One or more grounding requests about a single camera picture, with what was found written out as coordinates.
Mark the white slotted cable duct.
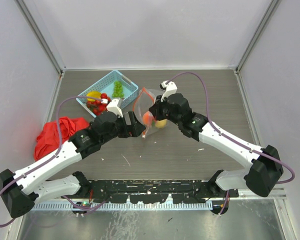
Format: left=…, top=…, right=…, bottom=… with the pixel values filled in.
left=32, top=200, right=213, bottom=211

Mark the yellow mango slice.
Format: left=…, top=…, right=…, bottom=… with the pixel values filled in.
left=86, top=91, right=101, bottom=102

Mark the green grape bunch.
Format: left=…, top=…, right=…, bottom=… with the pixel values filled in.
left=112, top=81, right=125, bottom=99

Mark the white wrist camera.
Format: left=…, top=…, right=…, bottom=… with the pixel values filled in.
left=160, top=80, right=178, bottom=102
left=101, top=98, right=123, bottom=118

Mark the red orange peach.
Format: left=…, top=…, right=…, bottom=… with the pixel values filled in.
left=142, top=111, right=155, bottom=126

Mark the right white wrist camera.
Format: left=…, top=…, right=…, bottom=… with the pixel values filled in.
left=160, top=80, right=178, bottom=102

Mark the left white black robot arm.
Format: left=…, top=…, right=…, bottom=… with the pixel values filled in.
left=0, top=111, right=146, bottom=219

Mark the aluminium frame rail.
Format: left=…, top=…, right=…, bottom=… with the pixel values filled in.
left=13, top=179, right=288, bottom=201

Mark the yellow pear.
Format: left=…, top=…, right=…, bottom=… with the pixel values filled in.
left=154, top=119, right=168, bottom=129

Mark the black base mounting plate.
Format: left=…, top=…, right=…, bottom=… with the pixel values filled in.
left=67, top=180, right=227, bottom=204

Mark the light blue plastic basket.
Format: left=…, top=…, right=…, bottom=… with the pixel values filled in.
left=76, top=70, right=139, bottom=117

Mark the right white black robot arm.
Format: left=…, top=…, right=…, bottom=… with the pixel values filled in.
left=149, top=93, right=284, bottom=197

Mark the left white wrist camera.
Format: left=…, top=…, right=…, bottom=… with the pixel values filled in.
left=101, top=98, right=123, bottom=118

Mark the red crumpled cloth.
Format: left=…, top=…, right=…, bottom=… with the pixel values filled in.
left=33, top=116, right=89, bottom=161

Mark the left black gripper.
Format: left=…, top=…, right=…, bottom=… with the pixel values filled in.
left=100, top=111, right=145, bottom=145

